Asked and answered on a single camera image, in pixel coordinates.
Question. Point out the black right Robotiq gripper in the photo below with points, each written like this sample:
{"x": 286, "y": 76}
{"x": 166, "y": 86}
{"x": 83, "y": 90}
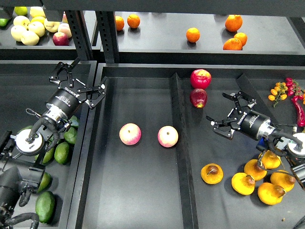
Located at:
{"x": 252, "y": 123}

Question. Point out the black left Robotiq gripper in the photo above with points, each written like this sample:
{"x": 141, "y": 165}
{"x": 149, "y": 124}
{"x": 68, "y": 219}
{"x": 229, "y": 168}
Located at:
{"x": 67, "y": 100}

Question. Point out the yellow pear with brown stem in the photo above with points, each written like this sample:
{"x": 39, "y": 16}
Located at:
{"x": 212, "y": 173}

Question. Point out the green avocado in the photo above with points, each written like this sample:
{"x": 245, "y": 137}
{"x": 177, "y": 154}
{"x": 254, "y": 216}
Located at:
{"x": 62, "y": 152}
{"x": 71, "y": 135}

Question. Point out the yellow pear pile upper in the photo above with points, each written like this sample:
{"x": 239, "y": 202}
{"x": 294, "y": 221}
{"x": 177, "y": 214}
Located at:
{"x": 255, "y": 170}

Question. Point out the yellow pear pile bottom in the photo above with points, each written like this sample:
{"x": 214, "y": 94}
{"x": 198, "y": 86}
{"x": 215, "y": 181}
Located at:
{"x": 271, "y": 194}

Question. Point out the dark red apple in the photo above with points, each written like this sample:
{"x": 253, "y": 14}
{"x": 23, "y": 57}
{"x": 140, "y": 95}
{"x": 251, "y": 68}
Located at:
{"x": 198, "y": 98}

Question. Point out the bright red apple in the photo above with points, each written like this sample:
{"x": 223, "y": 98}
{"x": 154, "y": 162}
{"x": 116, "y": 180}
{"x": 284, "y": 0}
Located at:
{"x": 200, "y": 79}

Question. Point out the red apple on shelf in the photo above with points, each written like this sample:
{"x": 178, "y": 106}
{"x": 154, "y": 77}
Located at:
{"x": 60, "y": 39}

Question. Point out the red cherry tomato bunch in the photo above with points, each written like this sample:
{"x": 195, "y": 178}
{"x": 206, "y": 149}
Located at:
{"x": 294, "y": 89}

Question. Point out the red chili pepper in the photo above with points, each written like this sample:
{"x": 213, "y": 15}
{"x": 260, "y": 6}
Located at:
{"x": 300, "y": 114}

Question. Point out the pale yellow apple front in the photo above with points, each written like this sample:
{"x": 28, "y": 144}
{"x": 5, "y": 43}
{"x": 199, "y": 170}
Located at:
{"x": 29, "y": 38}

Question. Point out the pale yellow apple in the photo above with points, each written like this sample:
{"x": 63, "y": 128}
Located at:
{"x": 29, "y": 38}
{"x": 17, "y": 31}

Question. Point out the orange at shelf edge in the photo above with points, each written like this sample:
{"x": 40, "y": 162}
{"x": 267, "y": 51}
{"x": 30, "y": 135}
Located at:
{"x": 233, "y": 44}

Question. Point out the pink apple left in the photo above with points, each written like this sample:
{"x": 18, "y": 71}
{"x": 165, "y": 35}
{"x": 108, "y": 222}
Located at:
{"x": 130, "y": 134}

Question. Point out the pink apple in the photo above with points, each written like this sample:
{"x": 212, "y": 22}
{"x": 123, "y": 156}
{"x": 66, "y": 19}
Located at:
{"x": 167, "y": 136}
{"x": 130, "y": 134}

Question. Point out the pink apple right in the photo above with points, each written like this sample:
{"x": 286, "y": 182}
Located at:
{"x": 167, "y": 136}

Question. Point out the small orange right shelf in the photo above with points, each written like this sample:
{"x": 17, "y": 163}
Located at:
{"x": 242, "y": 37}

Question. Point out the orange on shelf far left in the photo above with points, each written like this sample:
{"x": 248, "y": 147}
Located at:
{"x": 119, "y": 21}

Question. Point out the pale yellow apple left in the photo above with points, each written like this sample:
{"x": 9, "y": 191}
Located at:
{"x": 17, "y": 31}

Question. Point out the orange on shelf middle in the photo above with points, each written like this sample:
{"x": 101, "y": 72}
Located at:
{"x": 193, "y": 35}

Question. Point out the large orange on shelf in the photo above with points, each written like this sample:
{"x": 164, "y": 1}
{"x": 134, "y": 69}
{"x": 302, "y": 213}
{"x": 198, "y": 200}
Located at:
{"x": 233, "y": 23}

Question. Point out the green lime on shelf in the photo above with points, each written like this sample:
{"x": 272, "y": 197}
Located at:
{"x": 21, "y": 10}

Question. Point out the black tray divider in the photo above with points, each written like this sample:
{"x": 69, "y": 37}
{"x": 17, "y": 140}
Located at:
{"x": 184, "y": 166}

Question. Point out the black shelf upright post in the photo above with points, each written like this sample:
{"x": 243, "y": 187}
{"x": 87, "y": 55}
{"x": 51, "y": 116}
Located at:
{"x": 107, "y": 29}

